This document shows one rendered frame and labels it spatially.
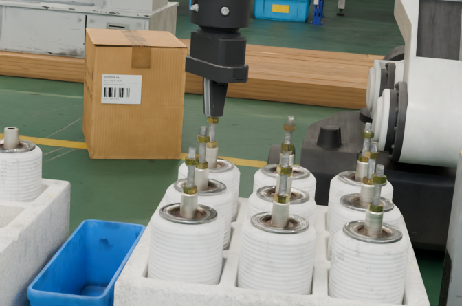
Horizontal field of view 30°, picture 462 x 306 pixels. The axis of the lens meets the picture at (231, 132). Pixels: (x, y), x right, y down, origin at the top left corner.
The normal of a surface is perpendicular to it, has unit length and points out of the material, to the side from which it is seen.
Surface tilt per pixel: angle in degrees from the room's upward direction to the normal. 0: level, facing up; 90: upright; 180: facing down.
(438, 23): 60
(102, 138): 89
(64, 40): 90
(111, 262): 88
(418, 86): 46
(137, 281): 0
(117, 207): 0
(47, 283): 88
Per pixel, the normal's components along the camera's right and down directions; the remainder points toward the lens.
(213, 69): -0.81, 0.08
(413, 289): 0.07, -0.97
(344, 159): -0.04, -0.52
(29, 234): 0.99, 0.10
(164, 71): 0.20, 0.25
